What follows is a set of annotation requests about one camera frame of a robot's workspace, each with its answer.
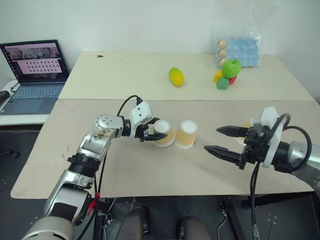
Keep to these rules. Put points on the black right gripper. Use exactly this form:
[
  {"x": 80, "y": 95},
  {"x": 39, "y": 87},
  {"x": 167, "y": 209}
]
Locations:
[{"x": 255, "y": 147}]

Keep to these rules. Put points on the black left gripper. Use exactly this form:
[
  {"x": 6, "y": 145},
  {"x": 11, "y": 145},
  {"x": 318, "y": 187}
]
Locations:
[{"x": 142, "y": 132}]

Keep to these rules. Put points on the tan paper cup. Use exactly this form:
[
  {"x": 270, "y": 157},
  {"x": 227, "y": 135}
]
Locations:
[
  {"x": 247, "y": 123},
  {"x": 186, "y": 136},
  {"x": 165, "y": 130}
]

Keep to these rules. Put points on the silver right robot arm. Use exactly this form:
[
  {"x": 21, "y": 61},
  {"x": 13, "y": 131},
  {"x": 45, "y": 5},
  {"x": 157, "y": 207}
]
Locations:
[{"x": 312, "y": 165}]

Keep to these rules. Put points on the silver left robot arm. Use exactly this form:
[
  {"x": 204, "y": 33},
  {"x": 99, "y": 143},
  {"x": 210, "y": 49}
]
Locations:
[{"x": 85, "y": 147}]

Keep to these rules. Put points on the yellow green toy mango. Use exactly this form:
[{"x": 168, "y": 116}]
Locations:
[{"x": 176, "y": 77}]

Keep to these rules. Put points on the green toy cube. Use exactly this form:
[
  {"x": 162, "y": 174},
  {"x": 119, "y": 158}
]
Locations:
[{"x": 222, "y": 83}]

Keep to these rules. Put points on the red toy block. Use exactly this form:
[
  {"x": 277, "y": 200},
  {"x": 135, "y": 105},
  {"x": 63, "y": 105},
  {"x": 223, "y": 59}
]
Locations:
[{"x": 233, "y": 80}]

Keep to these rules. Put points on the yellow toy block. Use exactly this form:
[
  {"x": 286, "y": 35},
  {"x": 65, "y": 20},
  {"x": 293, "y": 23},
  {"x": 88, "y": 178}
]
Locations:
[{"x": 218, "y": 75}]

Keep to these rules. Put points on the green toy apple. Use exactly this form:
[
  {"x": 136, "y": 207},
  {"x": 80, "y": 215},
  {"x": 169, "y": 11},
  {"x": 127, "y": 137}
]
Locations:
[{"x": 232, "y": 68}]

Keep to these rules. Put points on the beige toy egg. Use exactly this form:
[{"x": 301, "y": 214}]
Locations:
[
  {"x": 222, "y": 52},
  {"x": 222, "y": 61},
  {"x": 221, "y": 44}
]

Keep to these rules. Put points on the blue egg tray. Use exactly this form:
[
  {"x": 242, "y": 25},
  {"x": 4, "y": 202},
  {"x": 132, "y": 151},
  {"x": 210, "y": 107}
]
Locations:
[{"x": 246, "y": 51}]

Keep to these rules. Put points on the dark rounded shape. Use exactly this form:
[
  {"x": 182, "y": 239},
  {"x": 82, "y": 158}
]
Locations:
[
  {"x": 193, "y": 228},
  {"x": 133, "y": 222}
]

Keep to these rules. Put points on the red tape tag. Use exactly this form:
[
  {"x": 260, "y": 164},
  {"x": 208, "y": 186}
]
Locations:
[{"x": 93, "y": 203}]

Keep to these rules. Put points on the clear plastic bag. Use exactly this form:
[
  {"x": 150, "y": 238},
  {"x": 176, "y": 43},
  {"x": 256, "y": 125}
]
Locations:
[{"x": 232, "y": 30}]

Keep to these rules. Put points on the grey open laptop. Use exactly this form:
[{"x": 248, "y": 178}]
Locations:
[{"x": 35, "y": 75}]

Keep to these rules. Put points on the black object beside laptop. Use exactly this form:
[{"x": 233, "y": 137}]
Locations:
[{"x": 3, "y": 95}]

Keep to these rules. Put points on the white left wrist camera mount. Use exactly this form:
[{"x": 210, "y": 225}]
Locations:
[{"x": 140, "y": 112}]

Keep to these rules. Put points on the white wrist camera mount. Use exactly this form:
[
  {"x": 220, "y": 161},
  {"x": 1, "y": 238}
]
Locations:
[
  {"x": 268, "y": 115},
  {"x": 140, "y": 112}
]

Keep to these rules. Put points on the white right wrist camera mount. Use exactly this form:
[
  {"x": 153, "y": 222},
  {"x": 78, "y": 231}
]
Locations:
[{"x": 268, "y": 115}]

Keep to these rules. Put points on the black table leg frame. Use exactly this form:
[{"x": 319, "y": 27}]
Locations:
[{"x": 233, "y": 220}]

